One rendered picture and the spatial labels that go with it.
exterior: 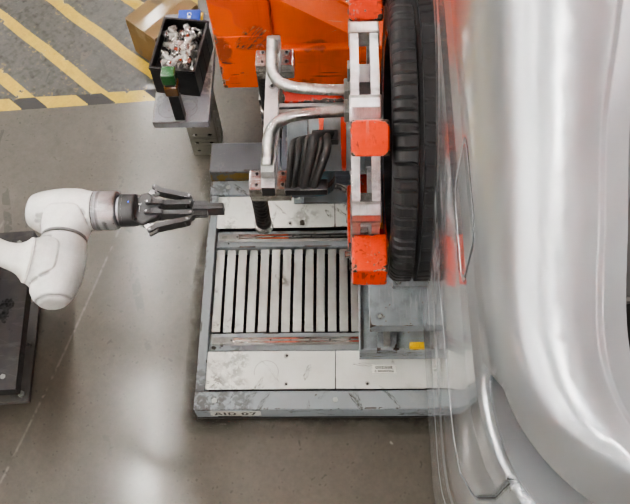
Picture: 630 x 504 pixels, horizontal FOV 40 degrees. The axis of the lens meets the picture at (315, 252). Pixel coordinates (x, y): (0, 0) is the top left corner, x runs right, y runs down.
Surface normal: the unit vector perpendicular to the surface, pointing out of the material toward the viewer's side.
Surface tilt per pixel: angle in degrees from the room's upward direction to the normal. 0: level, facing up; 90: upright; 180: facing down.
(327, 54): 90
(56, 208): 4
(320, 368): 0
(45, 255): 21
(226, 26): 90
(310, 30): 90
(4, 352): 0
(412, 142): 37
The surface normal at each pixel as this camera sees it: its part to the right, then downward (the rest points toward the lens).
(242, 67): -0.01, 0.88
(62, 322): -0.04, -0.47
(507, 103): -0.82, -0.22
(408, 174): -0.04, 0.33
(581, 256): -0.31, -0.26
